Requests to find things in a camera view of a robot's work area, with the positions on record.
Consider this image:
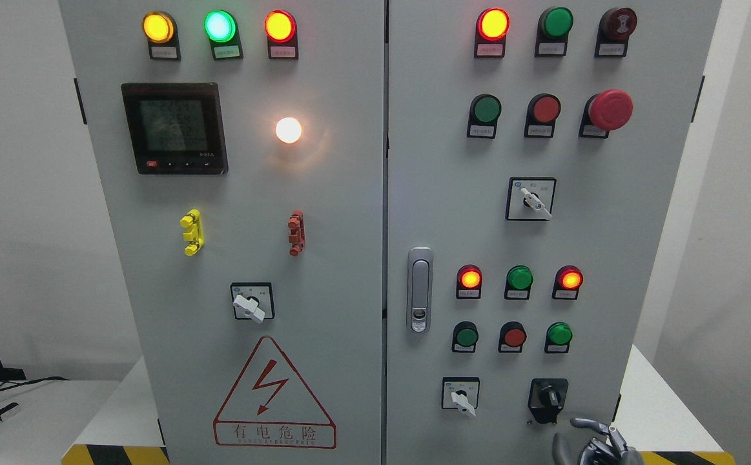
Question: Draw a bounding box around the yellow terminal connector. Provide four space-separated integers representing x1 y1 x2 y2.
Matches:
180 209 205 256

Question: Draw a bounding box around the black cable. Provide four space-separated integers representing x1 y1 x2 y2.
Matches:
0 377 70 409

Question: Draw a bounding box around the black rotary knob switch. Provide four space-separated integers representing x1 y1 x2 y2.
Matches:
528 378 569 424

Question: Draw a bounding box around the red push button lower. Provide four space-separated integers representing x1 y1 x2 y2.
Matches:
497 321 528 353

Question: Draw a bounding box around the red lit lamp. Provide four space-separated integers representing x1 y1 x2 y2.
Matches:
455 264 482 300
475 8 511 58

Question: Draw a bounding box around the black digital power meter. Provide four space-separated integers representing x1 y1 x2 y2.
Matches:
121 82 229 176

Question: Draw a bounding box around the green push button lower left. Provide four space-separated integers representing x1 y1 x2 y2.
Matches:
451 321 479 353

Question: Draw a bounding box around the red push button upper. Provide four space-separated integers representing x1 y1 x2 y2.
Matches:
524 92 561 138

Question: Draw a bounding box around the red lit lamp middle left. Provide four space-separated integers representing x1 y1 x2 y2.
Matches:
455 264 482 300

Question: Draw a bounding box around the green lit indicator lamp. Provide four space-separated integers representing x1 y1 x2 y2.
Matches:
203 10 243 61

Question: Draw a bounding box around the grey cabinet door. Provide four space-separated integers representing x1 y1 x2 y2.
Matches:
384 1 721 464
59 1 385 464

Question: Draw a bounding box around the silver door lock handle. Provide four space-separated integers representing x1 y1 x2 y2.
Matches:
407 247 433 333

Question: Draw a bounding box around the red lamp middle right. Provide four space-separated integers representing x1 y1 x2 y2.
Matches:
551 265 584 300

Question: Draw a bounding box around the grey left cabinet door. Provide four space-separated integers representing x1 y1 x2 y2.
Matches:
59 1 385 464

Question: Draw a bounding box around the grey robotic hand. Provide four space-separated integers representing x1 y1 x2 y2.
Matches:
551 418 645 464

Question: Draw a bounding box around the green push button upper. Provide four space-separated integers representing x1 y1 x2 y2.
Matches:
466 92 502 139

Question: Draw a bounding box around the red emergency stop mushroom button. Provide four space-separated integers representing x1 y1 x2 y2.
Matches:
579 88 634 139

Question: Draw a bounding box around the red lit lamp left door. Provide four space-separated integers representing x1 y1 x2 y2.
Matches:
264 10 299 61

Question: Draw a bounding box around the white selector switch lower right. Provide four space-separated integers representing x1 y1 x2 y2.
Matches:
440 377 480 419

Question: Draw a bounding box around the white selector switch left door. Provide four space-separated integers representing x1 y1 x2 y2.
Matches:
230 282 275 324

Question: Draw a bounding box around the red electric hazard warning sticker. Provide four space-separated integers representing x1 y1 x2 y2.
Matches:
212 336 336 448

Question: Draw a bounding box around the grey right cabinet door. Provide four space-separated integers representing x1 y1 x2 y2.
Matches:
384 1 721 464

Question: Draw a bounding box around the green push button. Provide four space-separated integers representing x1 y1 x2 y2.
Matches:
451 321 479 353
466 92 502 139

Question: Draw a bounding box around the white selector switch upper right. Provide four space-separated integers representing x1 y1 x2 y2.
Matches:
506 177 557 221

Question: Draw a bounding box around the green lamp middle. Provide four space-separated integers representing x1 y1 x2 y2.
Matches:
503 265 534 300

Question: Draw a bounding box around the red terminal connector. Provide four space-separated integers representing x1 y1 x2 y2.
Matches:
287 210 305 257

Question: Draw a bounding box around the white glowing lamp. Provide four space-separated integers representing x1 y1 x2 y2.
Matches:
275 117 303 144

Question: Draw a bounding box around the green unlit lamp right top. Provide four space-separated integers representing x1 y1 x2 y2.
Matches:
534 6 574 57

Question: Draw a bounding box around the green illuminated button lower right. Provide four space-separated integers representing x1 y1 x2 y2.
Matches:
544 322 573 354

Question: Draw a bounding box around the small white black dongle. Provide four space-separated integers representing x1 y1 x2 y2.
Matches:
0 402 21 422

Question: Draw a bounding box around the yellow indicator lamp top left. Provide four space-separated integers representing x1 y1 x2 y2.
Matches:
141 11 181 61

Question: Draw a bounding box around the white selector switch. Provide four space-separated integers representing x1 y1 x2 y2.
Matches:
506 177 557 221
440 377 480 419

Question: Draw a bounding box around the red push button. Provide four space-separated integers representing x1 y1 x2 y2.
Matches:
524 92 561 138
497 321 528 353

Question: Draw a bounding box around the red lit lamp right top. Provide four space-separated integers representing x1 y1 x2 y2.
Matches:
475 8 511 58

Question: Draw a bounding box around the dark red buzzer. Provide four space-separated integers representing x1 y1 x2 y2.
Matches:
594 8 637 58

